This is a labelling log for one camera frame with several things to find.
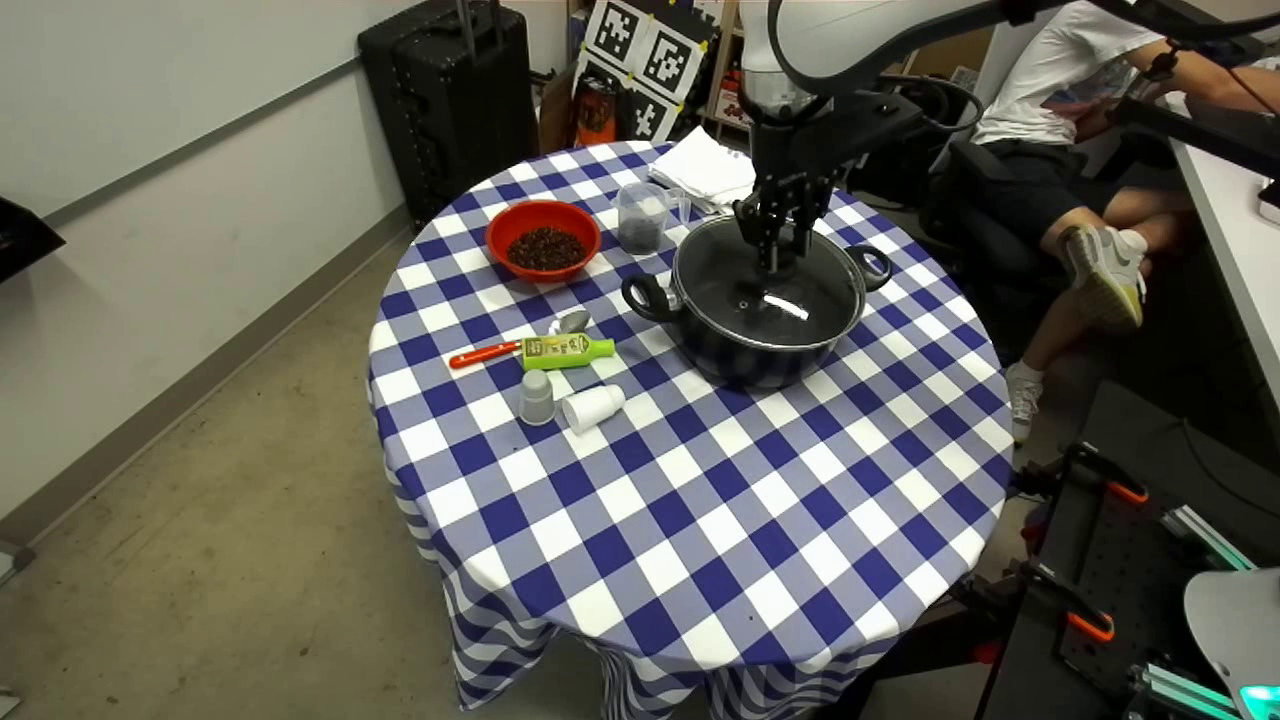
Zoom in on black cooking pot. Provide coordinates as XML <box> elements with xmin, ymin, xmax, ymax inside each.
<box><xmin>615</xmin><ymin>214</ymin><xmax>902</xmax><ymax>395</ymax></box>

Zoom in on small white bottle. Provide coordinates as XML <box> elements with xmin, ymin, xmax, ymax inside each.
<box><xmin>558</xmin><ymin>382</ymin><xmax>630</xmax><ymax>438</ymax></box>

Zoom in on glass lid with black knob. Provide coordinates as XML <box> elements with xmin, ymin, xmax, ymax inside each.
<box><xmin>672</xmin><ymin>217</ymin><xmax>873</xmax><ymax>350</ymax></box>

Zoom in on black white marker board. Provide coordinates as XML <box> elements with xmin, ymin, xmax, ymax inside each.
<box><xmin>567</xmin><ymin>0</ymin><xmax>719</xmax><ymax>143</ymax></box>

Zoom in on orange clamp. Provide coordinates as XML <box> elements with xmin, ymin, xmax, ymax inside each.
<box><xmin>1020</xmin><ymin>560</ymin><xmax>1123</xmax><ymax>652</ymax></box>
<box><xmin>1061</xmin><ymin>439</ymin><xmax>1157</xmax><ymax>512</ymax></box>

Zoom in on white desk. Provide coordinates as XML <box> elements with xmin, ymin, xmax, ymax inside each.
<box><xmin>1168</xmin><ymin>125</ymin><xmax>1280</xmax><ymax>413</ymax></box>

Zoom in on white folded towel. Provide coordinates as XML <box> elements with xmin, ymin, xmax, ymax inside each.
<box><xmin>647</xmin><ymin>125</ymin><xmax>760</xmax><ymax>214</ymax></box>

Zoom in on black speaker box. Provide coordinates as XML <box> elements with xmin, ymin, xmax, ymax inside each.
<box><xmin>356</xmin><ymin>0</ymin><xmax>546</xmax><ymax>224</ymax></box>

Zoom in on clear plastic cup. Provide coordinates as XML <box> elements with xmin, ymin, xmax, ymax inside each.
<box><xmin>611</xmin><ymin>178</ymin><xmax>679</xmax><ymax>262</ymax></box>

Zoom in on black equipment cart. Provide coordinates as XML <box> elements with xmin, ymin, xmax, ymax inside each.
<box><xmin>977</xmin><ymin>378</ymin><xmax>1280</xmax><ymax>720</ymax></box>

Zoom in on seated person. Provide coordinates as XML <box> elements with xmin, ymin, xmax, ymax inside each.
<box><xmin>966</xmin><ymin>0</ymin><xmax>1280</xmax><ymax>337</ymax></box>

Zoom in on blue white checkered tablecloth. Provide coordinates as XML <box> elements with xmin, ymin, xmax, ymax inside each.
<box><xmin>363</xmin><ymin>138</ymin><xmax>1020</xmax><ymax>720</ymax></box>

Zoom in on white small cup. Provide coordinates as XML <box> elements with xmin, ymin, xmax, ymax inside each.
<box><xmin>512</xmin><ymin>367</ymin><xmax>560</xmax><ymax>434</ymax></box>

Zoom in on green tube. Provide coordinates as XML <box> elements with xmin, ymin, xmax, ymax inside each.
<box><xmin>516</xmin><ymin>333</ymin><xmax>622</xmax><ymax>378</ymax></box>

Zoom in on yellow white sneaker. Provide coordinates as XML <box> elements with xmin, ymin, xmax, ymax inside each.
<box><xmin>1061</xmin><ymin>221</ymin><xmax>1153</xmax><ymax>333</ymax></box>

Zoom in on red bowl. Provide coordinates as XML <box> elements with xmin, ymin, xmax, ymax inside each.
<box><xmin>481</xmin><ymin>196</ymin><xmax>608</xmax><ymax>287</ymax></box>

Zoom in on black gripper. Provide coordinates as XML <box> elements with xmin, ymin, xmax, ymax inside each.
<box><xmin>734</xmin><ymin>121</ymin><xmax>842</xmax><ymax>284</ymax></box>

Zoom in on black boom rod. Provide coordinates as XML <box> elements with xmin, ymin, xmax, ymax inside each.
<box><xmin>1117</xmin><ymin>92</ymin><xmax>1280</xmax><ymax>184</ymax></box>

